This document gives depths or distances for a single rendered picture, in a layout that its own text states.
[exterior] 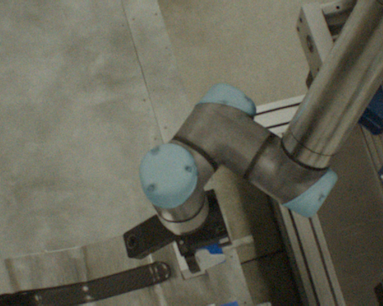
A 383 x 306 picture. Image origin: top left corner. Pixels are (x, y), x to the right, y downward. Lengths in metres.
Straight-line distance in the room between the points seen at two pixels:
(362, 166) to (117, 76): 0.85
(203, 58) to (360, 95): 1.57
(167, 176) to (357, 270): 1.19
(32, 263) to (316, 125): 0.61
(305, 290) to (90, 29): 0.88
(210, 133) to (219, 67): 1.45
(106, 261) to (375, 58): 0.67
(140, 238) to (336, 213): 1.02
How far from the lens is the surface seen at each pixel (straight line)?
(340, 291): 2.18
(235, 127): 1.14
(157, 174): 1.10
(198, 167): 1.13
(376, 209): 2.27
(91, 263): 1.49
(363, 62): 1.02
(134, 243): 1.31
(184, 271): 1.42
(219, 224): 1.29
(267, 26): 2.66
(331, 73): 1.05
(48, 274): 1.47
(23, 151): 1.65
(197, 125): 1.14
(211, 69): 2.58
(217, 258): 1.37
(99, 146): 1.64
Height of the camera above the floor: 2.34
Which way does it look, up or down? 71 degrees down
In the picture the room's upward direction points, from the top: 3 degrees clockwise
